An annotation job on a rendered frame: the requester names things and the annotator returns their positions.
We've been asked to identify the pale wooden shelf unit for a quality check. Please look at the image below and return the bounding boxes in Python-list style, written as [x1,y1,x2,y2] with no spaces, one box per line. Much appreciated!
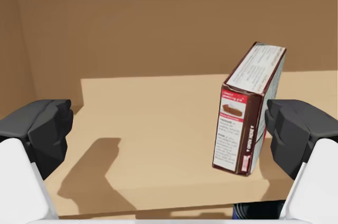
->
[0,0,338,221]

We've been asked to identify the brown and white carton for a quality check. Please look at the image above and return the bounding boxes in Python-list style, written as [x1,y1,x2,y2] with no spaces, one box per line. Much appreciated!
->
[211,41,287,177]

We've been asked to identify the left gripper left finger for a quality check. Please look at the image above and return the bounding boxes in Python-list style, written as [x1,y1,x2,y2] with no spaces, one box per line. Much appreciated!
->
[0,99,74,221]

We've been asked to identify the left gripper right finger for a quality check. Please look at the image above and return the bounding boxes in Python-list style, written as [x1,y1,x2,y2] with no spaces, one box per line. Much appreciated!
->
[264,99,338,221]

